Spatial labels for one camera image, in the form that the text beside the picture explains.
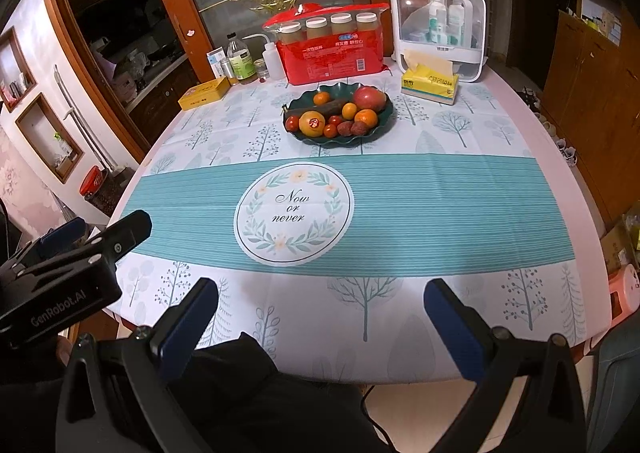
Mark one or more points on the grey green chair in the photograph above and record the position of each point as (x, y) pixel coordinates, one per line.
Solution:
(617, 383)

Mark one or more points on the white squeeze bottle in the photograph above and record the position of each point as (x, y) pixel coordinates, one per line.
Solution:
(272, 64)

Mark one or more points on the red yellow apple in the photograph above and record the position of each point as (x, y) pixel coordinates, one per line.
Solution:
(370, 98)

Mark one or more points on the teal printed tablecloth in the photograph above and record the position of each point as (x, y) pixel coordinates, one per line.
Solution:
(425, 193)

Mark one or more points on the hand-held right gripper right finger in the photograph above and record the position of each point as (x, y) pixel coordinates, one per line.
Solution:
(460, 333)

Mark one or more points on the small yellow orange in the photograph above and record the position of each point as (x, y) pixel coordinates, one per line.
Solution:
(348, 110)

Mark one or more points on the red tomato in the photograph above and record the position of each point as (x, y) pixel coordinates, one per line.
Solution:
(334, 119)
(292, 123)
(330, 131)

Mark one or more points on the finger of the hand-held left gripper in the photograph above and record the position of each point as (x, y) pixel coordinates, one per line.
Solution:
(62, 233)
(125, 235)

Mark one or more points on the wooden cabinet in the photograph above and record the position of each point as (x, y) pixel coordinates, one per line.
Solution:
(590, 83)

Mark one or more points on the person's dark clothing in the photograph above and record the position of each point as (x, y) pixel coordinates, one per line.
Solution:
(250, 393)

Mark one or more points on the cardboard box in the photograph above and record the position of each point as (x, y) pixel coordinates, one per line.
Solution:
(620, 243)

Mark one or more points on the glass bottle with green label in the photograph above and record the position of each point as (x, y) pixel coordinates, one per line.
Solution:
(242, 67)

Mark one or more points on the orange tangerine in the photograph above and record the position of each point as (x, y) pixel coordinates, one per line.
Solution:
(367, 118)

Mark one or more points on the small white carton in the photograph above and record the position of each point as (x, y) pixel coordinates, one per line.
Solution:
(216, 60)

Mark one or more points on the dark overripe banana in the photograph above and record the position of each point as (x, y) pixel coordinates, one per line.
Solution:
(310, 112)

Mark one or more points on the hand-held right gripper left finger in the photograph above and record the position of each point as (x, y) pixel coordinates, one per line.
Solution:
(187, 328)

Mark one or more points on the yellow orange with red sticker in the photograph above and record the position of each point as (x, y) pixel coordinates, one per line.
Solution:
(312, 124)

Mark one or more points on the red plastic package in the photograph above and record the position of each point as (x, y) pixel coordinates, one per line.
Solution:
(325, 64)

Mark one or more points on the small glass jar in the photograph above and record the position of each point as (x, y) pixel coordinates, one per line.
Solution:
(261, 69)

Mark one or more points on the small metal can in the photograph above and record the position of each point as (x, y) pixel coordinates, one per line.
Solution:
(227, 70)

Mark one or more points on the dark green wavy plate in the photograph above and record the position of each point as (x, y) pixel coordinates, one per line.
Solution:
(387, 114)

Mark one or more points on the white storage box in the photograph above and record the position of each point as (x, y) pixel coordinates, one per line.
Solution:
(470, 68)

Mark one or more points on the wrinkled red passion fruit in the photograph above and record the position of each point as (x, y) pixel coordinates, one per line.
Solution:
(359, 128)

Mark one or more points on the pink plastic stool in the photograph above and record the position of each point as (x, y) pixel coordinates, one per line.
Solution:
(625, 290)

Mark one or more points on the tangerine with stem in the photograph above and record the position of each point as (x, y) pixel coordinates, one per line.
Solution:
(321, 97)

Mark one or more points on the flat yellow box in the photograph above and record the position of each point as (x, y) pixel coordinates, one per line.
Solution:
(202, 93)

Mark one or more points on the wrinkled brown passion fruit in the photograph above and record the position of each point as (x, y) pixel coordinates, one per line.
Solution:
(345, 128)

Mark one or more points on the yellow tissue box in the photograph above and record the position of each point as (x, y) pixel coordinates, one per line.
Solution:
(430, 84)

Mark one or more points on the red bucket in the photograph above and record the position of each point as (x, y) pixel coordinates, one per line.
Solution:
(93, 180)

